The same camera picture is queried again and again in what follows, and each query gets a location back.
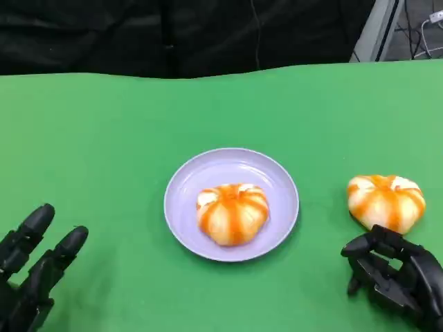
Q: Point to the green table cloth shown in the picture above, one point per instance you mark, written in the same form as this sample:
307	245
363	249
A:
104	138

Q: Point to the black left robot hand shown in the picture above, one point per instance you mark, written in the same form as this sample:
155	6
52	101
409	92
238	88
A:
20	297

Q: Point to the grey metal frame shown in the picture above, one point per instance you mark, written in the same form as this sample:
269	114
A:
379	31

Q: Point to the orange and white bread roll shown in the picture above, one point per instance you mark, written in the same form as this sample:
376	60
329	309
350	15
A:
384	204
232	214

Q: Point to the lilac plate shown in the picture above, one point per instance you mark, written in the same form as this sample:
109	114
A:
187	180

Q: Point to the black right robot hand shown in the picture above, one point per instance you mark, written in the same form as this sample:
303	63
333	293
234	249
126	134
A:
412	287

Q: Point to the black backdrop curtain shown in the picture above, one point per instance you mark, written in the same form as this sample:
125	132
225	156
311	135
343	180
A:
138	34

